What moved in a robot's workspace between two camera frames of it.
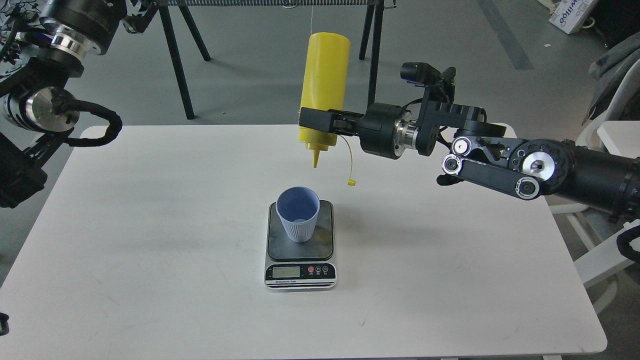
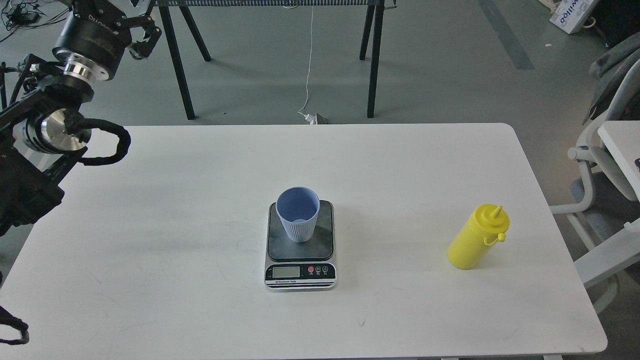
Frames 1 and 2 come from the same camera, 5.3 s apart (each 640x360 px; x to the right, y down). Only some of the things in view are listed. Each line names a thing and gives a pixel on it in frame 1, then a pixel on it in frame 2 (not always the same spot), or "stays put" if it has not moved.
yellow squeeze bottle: [325, 85] to [487, 226]
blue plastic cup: [299, 207] stays put
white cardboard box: [569, 14] stays put
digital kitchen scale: [293, 266] stays put
